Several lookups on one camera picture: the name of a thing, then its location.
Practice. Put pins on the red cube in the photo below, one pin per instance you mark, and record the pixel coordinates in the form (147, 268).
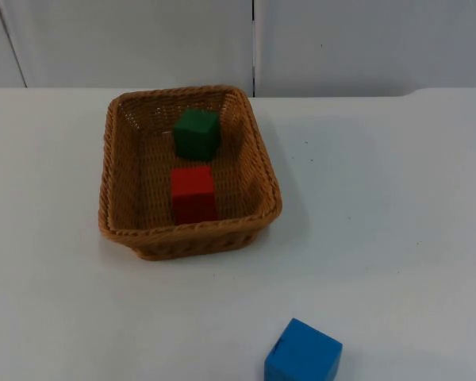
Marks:
(192, 190)

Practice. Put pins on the green cube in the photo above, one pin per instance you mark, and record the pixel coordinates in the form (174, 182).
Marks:
(195, 135)

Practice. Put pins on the pale brown wicker basket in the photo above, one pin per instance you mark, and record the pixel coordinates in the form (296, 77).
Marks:
(143, 190)

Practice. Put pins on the blue cube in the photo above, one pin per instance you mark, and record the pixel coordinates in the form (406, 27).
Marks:
(301, 353)

